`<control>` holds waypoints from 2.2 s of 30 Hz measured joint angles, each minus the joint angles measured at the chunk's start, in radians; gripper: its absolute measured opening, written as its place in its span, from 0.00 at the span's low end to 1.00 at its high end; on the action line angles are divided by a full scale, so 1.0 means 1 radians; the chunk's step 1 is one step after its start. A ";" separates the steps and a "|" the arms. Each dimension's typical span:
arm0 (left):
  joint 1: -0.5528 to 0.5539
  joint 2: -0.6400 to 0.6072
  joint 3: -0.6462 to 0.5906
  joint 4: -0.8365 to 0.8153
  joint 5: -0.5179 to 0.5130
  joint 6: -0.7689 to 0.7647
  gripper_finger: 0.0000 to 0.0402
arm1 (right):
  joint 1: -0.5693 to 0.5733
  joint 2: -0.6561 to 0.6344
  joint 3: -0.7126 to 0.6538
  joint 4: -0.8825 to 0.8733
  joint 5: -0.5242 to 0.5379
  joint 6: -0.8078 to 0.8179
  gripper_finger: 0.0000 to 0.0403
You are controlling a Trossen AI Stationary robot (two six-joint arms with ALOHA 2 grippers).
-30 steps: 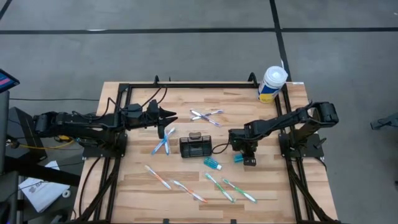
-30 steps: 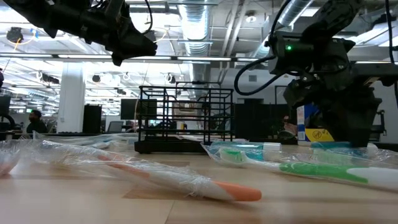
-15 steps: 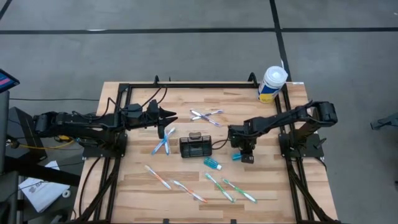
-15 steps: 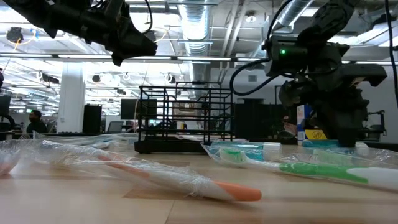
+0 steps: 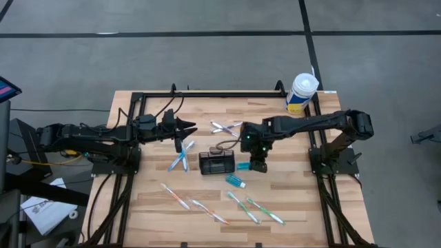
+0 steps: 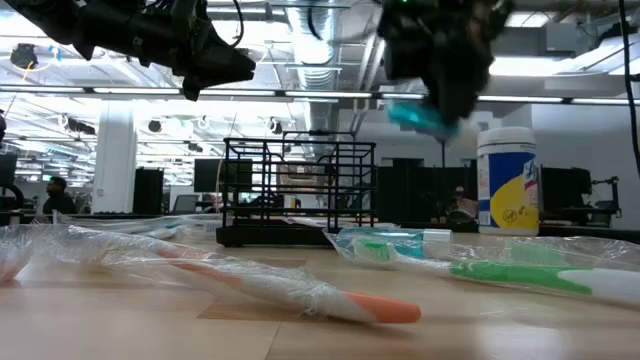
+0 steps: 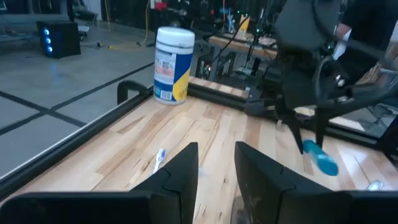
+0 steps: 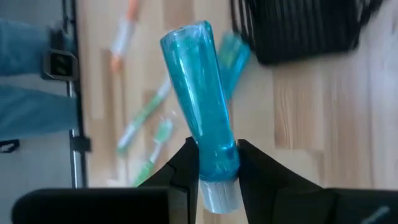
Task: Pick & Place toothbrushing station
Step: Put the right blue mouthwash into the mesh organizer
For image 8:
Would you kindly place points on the black metal table frame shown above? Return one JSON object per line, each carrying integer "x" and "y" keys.
{"x": 81, "y": 144}

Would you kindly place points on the teal mouthwash bottle white cap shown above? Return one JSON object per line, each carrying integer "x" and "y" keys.
{"x": 199, "y": 102}
{"x": 234, "y": 62}

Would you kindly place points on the small grey-rimmed black box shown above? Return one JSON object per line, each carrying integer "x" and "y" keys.
{"x": 60, "y": 65}

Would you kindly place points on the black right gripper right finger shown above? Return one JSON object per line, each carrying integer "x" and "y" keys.
{"x": 280, "y": 199}

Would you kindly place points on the person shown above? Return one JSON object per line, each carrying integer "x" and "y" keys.
{"x": 31, "y": 109}

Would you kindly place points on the green toothbrush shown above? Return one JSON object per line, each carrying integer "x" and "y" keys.
{"x": 161, "y": 132}
{"x": 146, "y": 113}

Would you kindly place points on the orange toothbrush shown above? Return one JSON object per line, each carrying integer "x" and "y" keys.
{"x": 123, "y": 37}

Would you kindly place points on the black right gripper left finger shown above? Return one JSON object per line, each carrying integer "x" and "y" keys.
{"x": 174, "y": 193}

